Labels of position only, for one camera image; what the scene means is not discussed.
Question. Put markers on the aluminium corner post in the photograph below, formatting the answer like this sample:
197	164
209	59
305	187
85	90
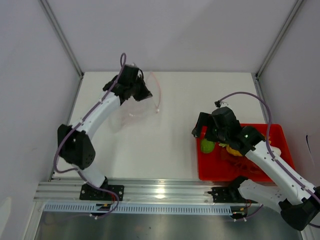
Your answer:
280	36
52	19

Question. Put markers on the white slotted cable duct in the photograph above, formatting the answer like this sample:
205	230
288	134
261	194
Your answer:
123	208

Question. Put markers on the orange toy food piece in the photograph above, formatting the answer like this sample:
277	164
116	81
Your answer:
267	138

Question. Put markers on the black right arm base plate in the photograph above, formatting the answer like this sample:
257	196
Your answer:
226	194

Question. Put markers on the left aluminium corner post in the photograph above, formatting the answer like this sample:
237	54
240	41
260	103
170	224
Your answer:
52	19

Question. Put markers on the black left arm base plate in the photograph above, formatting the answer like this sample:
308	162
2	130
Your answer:
88	193

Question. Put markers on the red plastic tray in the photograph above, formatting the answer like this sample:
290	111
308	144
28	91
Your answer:
212	168

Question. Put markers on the aluminium rail frame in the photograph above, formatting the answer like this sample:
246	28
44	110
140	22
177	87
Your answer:
136	191

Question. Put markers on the green celery stalk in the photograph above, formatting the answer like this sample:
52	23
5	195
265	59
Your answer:
274	149

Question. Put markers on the clear zip top bag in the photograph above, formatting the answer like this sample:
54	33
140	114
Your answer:
135	112

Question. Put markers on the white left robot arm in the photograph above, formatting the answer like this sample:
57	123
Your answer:
134	126

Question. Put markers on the yellow lemon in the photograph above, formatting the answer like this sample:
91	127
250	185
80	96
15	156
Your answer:
233	152

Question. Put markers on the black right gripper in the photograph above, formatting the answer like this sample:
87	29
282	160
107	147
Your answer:
203	120

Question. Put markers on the right aluminium corner post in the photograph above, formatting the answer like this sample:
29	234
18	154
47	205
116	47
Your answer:
280	36

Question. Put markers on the green bumpy custard apple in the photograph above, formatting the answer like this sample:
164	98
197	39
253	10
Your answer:
207	146

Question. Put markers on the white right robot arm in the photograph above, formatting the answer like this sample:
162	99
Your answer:
297	200

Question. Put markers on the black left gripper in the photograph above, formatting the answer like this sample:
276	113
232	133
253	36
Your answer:
145	93

